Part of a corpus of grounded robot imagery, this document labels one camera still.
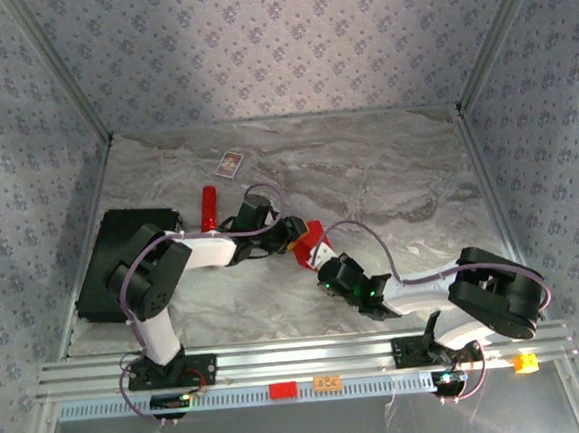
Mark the red cloth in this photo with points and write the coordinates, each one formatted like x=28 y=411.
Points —
x=312 y=247

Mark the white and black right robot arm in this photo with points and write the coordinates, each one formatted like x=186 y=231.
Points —
x=426 y=293

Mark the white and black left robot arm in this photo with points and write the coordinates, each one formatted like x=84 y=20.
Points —
x=207 y=250

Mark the red cylinder tube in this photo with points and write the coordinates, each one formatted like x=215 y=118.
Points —
x=209 y=205

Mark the small printed card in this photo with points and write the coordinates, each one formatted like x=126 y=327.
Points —
x=228 y=163

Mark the orange label tag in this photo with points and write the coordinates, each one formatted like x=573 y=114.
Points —
x=327 y=383

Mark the red rectangular block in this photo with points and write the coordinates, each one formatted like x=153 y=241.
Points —
x=283 y=390

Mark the black case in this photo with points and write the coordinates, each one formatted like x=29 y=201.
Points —
x=91 y=282

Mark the orange yellow block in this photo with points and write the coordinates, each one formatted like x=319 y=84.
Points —
x=525 y=362

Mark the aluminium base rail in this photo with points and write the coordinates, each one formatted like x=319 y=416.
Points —
x=305 y=358

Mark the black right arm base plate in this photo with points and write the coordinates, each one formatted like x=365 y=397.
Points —
x=405 y=353

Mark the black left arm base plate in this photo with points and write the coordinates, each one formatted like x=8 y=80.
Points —
x=206 y=368

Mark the aluminium side rail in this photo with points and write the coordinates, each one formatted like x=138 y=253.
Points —
x=488 y=186
x=96 y=191

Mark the aluminium frame post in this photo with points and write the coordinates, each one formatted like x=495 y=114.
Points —
x=69 y=78
x=490 y=45

